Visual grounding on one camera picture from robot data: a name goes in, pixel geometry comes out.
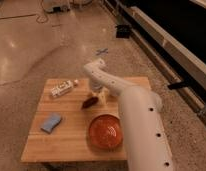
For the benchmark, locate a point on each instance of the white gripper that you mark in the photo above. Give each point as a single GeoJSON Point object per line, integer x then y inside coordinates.
{"type": "Point", "coordinates": [101, 97]}

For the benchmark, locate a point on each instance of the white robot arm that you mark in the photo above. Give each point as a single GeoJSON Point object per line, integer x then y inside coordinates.
{"type": "Point", "coordinates": [145, 141]}

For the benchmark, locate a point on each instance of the clear plastic bottle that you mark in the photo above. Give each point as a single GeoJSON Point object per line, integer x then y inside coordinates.
{"type": "Point", "coordinates": [63, 88]}

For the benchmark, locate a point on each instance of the orange plate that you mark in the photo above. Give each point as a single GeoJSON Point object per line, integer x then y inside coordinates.
{"type": "Point", "coordinates": [104, 132]}

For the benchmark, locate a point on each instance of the blue sponge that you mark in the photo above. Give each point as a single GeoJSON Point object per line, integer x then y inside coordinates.
{"type": "Point", "coordinates": [51, 122]}

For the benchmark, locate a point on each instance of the wooden folding table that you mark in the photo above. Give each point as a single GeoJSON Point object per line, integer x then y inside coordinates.
{"type": "Point", "coordinates": [68, 141]}

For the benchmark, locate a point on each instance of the black box on floor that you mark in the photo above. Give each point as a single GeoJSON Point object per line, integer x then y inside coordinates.
{"type": "Point", "coordinates": [123, 31]}

